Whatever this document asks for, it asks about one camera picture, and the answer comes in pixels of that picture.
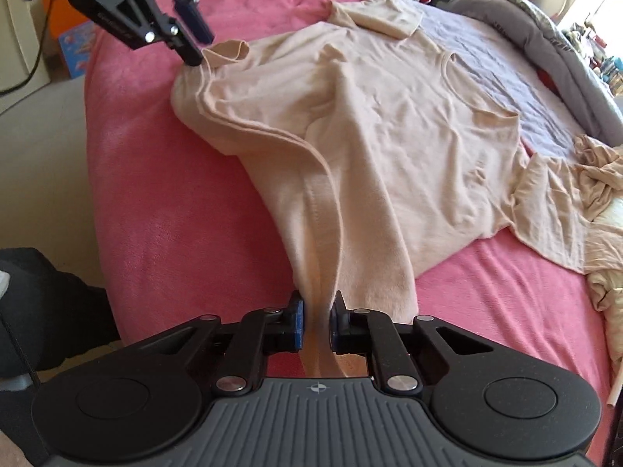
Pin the pink blanket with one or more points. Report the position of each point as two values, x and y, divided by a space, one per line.
170 204

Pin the grey patterned quilt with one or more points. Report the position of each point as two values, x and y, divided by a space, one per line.
535 34

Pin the pile of beige clothes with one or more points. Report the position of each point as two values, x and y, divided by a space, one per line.
608 296

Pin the beige shirt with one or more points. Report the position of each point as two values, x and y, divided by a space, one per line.
379 155

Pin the red cloth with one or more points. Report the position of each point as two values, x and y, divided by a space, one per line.
547 80

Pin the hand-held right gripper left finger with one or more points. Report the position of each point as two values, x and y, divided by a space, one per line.
297 323

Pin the row of windowsill trinkets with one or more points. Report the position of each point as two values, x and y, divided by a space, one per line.
598 53

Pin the colourful printed box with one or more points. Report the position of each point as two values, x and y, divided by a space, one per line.
78 51

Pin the white cabinet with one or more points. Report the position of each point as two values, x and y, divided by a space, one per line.
22 44

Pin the lavender bed sheet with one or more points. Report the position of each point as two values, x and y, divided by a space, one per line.
486 39

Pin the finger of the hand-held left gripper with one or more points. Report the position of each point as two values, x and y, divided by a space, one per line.
194 19
185 48

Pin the orange box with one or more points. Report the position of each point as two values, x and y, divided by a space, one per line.
56 14

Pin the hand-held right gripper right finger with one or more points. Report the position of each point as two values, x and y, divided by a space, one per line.
336 328

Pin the white plastic tube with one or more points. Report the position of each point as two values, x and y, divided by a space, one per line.
614 384

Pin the person's leg in black pants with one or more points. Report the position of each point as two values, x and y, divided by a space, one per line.
53 311

